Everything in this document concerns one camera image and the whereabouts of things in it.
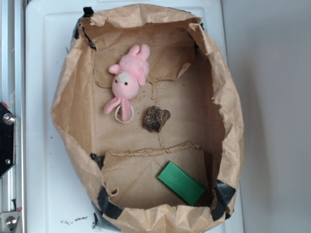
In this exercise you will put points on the green rectangular block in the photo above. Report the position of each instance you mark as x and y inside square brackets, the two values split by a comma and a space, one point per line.
[181, 183]

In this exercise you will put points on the brown rough rock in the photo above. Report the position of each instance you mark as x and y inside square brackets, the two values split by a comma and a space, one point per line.
[155, 119]

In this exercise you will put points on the white plastic tray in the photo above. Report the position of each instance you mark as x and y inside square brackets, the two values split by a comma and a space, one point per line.
[56, 201]

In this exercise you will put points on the brown paper bag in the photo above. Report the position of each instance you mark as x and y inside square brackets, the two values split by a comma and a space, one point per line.
[118, 163]

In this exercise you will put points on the aluminium frame rail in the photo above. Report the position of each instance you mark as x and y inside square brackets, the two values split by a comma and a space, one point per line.
[12, 93]

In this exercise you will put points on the black metal bracket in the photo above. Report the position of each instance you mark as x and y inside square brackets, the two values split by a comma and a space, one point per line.
[7, 139]

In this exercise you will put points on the pink plush bunny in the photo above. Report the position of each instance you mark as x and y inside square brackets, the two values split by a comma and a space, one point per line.
[130, 75]

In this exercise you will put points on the silver corner bracket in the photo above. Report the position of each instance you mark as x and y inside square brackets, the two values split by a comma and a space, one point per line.
[9, 221]

